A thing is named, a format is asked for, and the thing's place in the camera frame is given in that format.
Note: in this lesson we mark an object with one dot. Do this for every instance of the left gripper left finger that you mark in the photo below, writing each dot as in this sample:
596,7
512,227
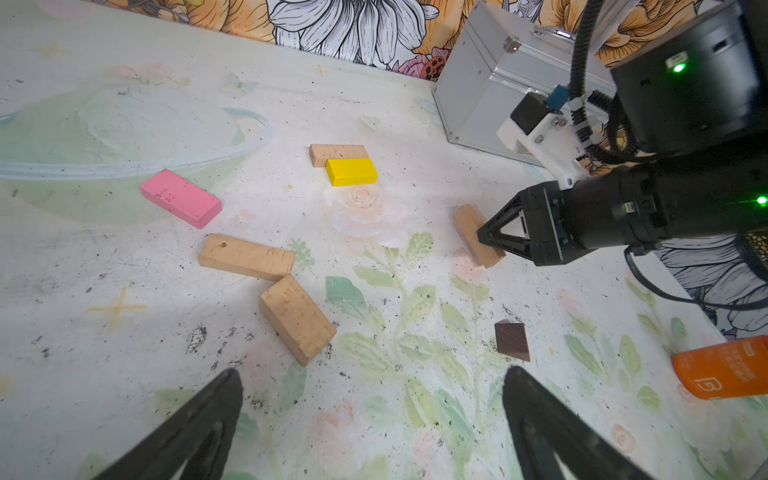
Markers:
194,442

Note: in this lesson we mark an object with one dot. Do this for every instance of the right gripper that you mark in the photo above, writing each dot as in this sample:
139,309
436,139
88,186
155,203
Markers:
539,213

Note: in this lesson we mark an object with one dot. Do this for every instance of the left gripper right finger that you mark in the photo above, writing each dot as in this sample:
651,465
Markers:
548,436

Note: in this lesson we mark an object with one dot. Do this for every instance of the yellow wood block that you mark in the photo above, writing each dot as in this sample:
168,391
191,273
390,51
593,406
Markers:
351,171

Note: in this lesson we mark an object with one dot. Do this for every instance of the pink wood block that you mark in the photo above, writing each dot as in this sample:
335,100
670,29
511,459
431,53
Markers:
181,198

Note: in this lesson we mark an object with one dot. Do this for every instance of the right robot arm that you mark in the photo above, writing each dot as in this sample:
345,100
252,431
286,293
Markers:
693,107

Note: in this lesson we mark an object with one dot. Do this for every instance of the dark brown wood block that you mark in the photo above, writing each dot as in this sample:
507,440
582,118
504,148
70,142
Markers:
511,340

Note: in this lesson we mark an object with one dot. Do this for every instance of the natural wood block with hole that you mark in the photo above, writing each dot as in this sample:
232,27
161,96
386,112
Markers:
246,258

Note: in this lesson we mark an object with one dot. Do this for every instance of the natural block behind yellow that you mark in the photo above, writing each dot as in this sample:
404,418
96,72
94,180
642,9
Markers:
320,154

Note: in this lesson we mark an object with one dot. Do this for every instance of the silver metal first-aid case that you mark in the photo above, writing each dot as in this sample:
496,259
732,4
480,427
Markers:
499,57

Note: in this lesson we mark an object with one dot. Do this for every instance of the orange plastic bottle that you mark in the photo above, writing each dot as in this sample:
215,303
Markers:
729,370

